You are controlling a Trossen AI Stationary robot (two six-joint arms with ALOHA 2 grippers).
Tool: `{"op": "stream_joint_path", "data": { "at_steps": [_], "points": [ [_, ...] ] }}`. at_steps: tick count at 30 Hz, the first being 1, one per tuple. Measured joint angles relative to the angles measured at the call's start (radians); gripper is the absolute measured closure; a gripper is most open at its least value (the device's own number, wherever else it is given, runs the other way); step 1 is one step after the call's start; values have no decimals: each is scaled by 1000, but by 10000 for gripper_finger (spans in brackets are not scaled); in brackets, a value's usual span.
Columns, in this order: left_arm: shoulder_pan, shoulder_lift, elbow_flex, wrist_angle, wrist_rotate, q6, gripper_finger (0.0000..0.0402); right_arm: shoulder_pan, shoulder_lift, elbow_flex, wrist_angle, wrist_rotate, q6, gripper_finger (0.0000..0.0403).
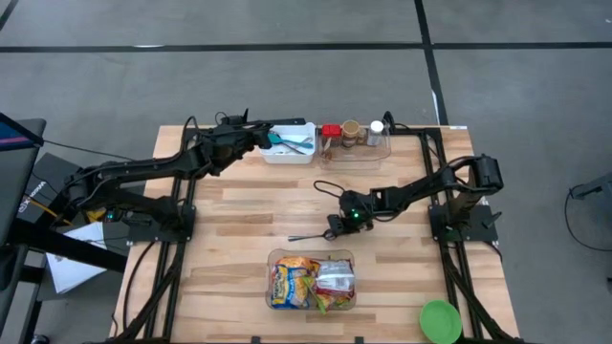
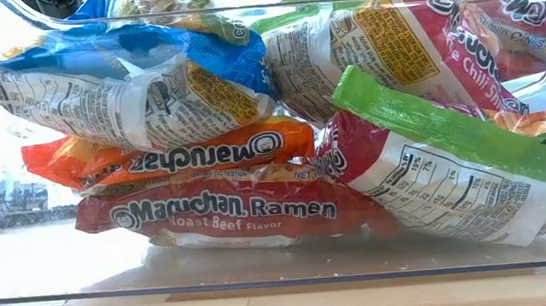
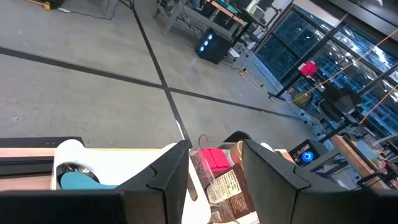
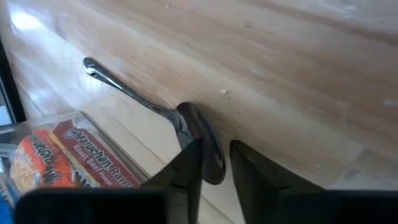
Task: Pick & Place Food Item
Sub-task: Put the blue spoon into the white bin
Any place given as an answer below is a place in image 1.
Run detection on red-capped spice jar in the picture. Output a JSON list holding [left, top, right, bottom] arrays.
[[320, 123, 343, 155]]

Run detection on blue ramen packet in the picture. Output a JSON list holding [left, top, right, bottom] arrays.
[[270, 255, 320, 310]]

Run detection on black clamp mount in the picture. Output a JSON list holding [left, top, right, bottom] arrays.
[[222, 107, 307, 129]]

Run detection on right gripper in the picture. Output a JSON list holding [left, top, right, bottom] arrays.
[[326, 189, 377, 239]]

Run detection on clear plastic bin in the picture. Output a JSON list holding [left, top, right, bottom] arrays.
[[265, 247, 358, 312], [316, 116, 392, 171]]

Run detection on red Maruchan ramen packet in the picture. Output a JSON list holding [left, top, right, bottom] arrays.
[[314, 259, 357, 301]]

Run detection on black cardboard box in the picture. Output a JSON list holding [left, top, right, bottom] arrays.
[[18, 152, 85, 226]]

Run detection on spice jar golden contents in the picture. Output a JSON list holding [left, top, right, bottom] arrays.
[[340, 119, 363, 149]]

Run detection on black spoon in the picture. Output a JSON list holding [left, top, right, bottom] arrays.
[[287, 228, 337, 243]]

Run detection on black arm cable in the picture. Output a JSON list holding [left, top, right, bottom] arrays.
[[181, 114, 202, 149], [313, 180, 349, 204]]

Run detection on lime chili ramen packet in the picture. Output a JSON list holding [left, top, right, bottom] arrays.
[[324, 291, 356, 311], [299, 274, 331, 315]]

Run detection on white-lidded spice jar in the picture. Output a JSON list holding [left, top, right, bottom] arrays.
[[366, 119, 386, 147]]

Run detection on green bowl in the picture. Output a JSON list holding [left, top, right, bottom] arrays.
[[419, 298, 464, 344]]

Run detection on black stand bar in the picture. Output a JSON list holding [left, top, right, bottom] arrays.
[[0, 224, 128, 274]]

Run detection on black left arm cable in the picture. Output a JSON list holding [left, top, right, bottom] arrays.
[[181, 114, 202, 149]]

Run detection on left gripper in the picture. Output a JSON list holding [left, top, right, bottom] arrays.
[[206, 122, 274, 161]]

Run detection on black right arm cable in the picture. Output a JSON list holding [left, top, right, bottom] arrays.
[[313, 180, 349, 204]]

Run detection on white paper sheet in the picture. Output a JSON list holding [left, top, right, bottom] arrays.
[[46, 221, 109, 295]]

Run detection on black metal rig frame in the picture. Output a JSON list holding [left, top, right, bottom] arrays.
[[109, 124, 522, 344]]

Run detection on white plastic bin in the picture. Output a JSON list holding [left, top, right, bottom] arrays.
[[258, 121, 317, 165]]

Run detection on black monitor screen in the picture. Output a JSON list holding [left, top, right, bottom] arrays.
[[0, 112, 48, 249]]

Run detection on yellow cable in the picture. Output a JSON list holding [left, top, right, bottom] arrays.
[[29, 196, 74, 226]]

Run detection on teal plastic spatula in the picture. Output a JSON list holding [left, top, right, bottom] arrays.
[[266, 132, 315, 150]]

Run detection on black floor cable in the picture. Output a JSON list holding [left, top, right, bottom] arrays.
[[562, 183, 612, 253]]

